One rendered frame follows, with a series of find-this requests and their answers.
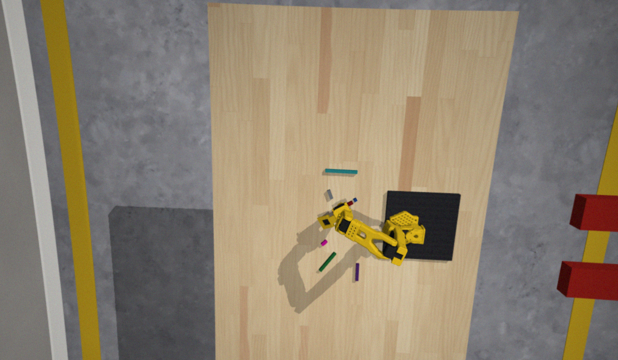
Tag turquoise rod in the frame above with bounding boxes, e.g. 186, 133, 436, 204
325, 168, 358, 174

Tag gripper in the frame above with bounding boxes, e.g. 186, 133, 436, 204
317, 202, 352, 229

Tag dark green rod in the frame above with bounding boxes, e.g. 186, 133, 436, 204
319, 252, 336, 272

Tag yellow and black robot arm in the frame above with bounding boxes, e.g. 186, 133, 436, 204
335, 211, 424, 266

